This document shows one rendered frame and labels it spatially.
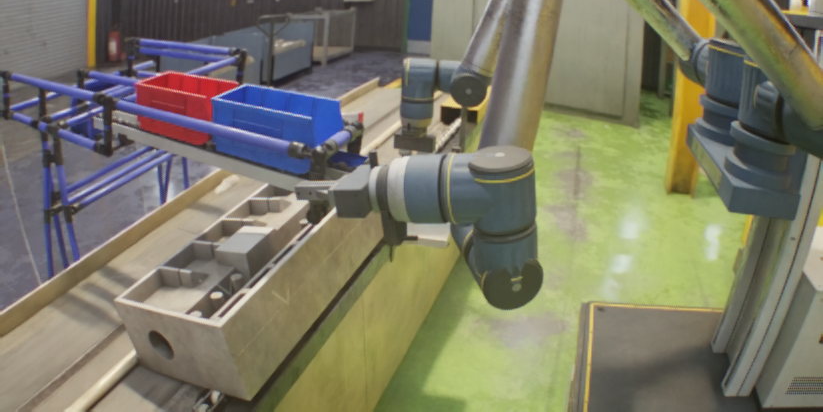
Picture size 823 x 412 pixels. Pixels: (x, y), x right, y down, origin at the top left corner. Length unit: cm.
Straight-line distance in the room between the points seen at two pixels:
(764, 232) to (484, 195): 144
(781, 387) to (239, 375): 176
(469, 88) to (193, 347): 113
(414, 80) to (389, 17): 947
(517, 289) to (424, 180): 24
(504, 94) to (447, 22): 634
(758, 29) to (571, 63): 629
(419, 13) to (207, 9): 529
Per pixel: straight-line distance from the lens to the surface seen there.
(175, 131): 146
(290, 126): 125
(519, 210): 92
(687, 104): 510
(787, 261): 187
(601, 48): 724
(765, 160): 154
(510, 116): 105
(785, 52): 114
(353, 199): 96
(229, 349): 111
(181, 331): 118
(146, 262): 189
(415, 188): 93
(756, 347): 203
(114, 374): 136
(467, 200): 92
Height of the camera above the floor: 162
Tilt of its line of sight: 19 degrees down
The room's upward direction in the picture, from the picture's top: 3 degrees clockwise
